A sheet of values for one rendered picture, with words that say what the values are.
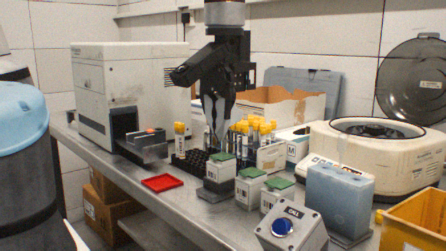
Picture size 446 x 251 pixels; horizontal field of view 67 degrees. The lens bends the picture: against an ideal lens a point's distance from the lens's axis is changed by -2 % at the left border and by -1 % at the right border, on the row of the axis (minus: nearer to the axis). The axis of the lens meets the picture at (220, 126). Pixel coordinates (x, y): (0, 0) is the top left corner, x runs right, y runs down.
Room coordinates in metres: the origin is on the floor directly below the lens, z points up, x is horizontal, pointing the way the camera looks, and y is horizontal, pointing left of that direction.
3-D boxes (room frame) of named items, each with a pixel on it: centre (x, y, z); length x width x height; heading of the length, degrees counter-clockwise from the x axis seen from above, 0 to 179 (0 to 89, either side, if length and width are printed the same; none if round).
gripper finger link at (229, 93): (0.62, -0.01, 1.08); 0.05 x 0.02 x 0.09; 41
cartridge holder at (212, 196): (0.64, 0.00, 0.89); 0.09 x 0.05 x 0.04; 130
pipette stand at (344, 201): (0.51, -0.19, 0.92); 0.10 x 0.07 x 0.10; 35
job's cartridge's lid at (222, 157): (0.65, 0.00, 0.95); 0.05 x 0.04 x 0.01; 131
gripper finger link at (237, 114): (0.64, -0.02, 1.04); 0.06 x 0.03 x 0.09; 131
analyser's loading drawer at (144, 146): (0.86, 0.22, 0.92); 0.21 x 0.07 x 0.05; 40
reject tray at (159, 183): (0.69, 0.13, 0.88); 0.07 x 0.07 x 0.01; 40
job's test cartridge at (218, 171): (0.65, 0.00, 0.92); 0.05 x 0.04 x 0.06; 131
